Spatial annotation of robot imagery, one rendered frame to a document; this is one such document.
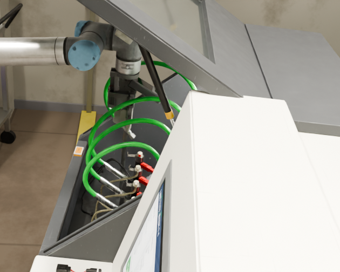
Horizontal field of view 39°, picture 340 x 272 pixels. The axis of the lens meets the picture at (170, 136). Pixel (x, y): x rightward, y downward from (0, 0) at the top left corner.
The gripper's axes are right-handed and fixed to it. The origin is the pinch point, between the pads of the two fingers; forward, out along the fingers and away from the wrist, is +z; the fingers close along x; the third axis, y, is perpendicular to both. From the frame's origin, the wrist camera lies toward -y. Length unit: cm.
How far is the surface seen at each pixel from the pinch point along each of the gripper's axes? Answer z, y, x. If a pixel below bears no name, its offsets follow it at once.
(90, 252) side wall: 21.3, 6.2, 34.9
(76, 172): 26.9, 18.2, -8.9
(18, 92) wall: 108, 102, -216
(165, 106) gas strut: -26.9, -9.5, 32.8
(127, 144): -9.7, -1.0, 24.5
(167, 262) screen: -22, -11, 77
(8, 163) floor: 122, 87, -137
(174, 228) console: -25, -12, 72
